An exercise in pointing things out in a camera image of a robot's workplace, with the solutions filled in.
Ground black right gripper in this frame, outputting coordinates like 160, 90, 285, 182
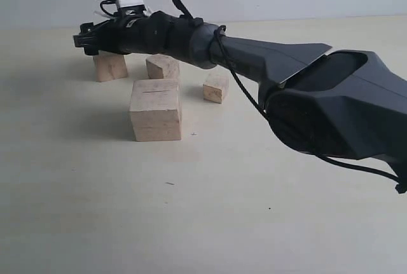
72, 10, 171, 56

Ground tall wooden cube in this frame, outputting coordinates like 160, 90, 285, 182
93, 52, 128, 82

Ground medium wooden cube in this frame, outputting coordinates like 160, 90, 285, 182
146, 54, 180, 79

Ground largest wooden cube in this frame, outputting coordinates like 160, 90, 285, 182
129, 79, 182, 142

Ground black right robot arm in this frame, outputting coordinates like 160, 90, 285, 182
73, 11, 406, 194

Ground smallest wooden cube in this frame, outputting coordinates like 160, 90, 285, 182
203, 72, 229, 104

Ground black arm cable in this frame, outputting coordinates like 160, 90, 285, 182
170, 0, 407, 195

